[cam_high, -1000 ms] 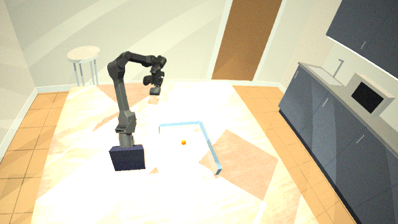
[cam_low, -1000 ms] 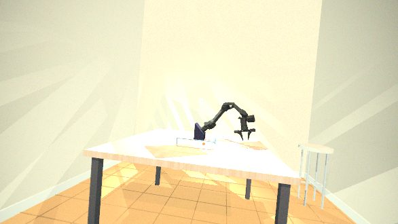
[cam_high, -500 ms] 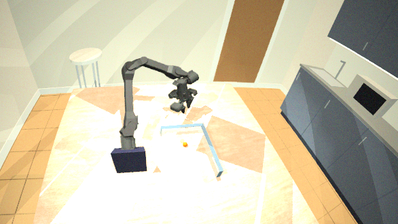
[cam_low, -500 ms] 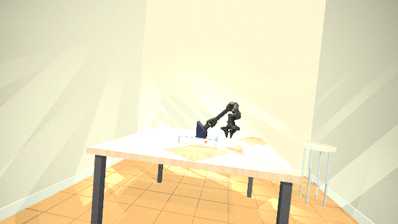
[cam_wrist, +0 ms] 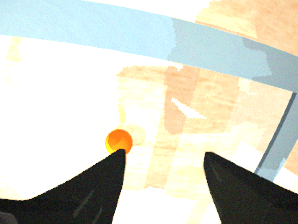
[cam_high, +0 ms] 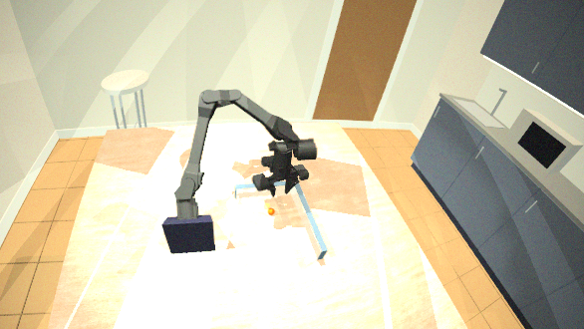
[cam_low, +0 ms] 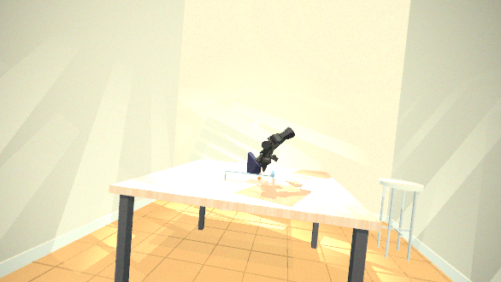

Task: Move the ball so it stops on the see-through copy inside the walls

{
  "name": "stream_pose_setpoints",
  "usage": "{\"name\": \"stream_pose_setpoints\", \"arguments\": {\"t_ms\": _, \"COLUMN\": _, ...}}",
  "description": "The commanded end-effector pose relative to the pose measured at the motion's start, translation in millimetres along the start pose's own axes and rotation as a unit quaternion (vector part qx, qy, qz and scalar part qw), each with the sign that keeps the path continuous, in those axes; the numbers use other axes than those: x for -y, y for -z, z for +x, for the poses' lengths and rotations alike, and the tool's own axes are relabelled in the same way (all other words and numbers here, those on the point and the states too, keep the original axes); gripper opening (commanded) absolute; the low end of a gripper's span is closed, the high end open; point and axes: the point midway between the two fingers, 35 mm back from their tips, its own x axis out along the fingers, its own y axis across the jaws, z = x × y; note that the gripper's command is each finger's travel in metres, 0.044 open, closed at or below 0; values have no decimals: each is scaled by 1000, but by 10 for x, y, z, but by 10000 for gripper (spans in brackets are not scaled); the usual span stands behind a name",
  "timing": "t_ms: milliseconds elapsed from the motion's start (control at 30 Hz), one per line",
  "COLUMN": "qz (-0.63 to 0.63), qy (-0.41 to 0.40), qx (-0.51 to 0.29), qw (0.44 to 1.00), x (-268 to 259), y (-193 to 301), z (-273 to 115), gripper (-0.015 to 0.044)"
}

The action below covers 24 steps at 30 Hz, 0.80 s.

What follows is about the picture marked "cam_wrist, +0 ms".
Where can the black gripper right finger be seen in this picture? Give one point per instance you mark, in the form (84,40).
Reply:
(241,197)

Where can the orange ball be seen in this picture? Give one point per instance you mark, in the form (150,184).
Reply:
(119,139)

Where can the clear l-shaped low wall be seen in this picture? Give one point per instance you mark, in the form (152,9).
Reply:
(256,114)

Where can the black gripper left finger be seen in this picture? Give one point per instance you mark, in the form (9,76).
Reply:
(89,198)

